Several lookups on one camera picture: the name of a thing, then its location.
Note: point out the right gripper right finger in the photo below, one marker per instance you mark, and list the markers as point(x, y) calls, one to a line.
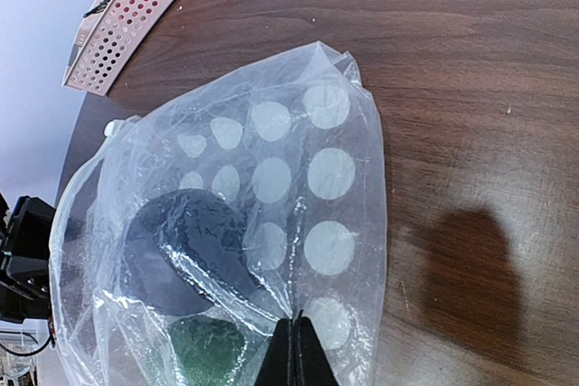
point(311, 366)

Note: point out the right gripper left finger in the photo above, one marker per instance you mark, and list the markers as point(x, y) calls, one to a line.
point(277, 367)

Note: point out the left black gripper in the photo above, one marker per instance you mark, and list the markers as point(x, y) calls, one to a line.
point(25, 233)

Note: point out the clear zip top bag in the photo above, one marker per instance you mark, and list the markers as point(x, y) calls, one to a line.
point(293, 142)

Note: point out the green fake vegetable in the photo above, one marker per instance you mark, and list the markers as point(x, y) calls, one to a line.
point(210, 351)

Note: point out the dark purple fake eggplant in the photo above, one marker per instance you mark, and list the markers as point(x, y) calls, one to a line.
point(206, 229)

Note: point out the pink perforated plastic basket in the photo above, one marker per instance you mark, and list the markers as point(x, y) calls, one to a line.
point(105, 42)

